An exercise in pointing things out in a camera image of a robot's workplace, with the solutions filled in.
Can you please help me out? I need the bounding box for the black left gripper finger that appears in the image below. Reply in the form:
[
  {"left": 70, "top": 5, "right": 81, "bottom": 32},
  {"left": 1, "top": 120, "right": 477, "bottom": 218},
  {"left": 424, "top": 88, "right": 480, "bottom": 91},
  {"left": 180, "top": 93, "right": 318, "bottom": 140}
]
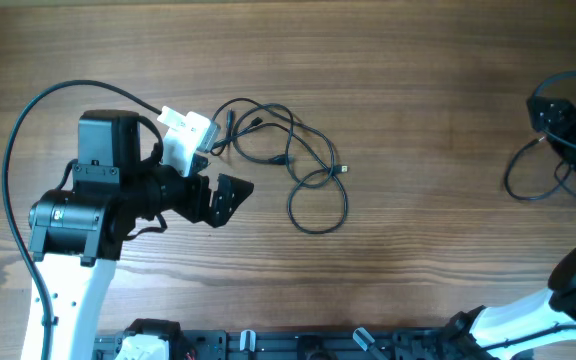
[
  {"left": 210, "top": 174, "right": 254, "bottom": 228},
  {"left": 190, "top": 154, "right": 209, "bottom": 173}
]

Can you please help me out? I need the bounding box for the black cable bundle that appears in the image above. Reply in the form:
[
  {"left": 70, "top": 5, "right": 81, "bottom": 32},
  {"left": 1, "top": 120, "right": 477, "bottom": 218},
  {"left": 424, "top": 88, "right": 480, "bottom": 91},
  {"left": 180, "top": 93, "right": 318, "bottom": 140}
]
[{"left": 209, "top": 96, "right": 350, "bottom": 236}]

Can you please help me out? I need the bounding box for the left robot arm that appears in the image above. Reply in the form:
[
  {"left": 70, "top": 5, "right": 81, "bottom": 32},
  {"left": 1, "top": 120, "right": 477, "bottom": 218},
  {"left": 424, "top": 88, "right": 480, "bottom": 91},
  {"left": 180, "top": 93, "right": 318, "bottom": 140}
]
[{"left": 22, "top": 107, "right": 254, "bottom": 359}]

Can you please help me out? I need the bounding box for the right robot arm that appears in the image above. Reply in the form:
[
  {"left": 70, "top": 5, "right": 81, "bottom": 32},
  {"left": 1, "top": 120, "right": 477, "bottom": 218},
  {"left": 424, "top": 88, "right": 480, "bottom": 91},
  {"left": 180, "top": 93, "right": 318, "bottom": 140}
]
[{"left": 437, "top": 95, "right": 576, "bottom": 359}]

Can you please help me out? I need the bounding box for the black left camera cable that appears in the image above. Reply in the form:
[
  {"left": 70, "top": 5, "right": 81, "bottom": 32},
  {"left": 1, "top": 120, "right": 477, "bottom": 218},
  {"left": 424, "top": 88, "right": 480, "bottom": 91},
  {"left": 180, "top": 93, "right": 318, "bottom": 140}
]
[{"left": 0, "top": 78, "right": 163, "bottom": 360}]

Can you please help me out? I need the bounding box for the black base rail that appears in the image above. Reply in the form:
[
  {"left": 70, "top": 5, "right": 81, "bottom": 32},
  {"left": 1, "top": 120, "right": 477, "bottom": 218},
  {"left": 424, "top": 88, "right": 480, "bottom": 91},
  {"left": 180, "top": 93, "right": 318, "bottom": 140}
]
[{"left": 91, "top": 319, "right": 493, "bottom": 360}]

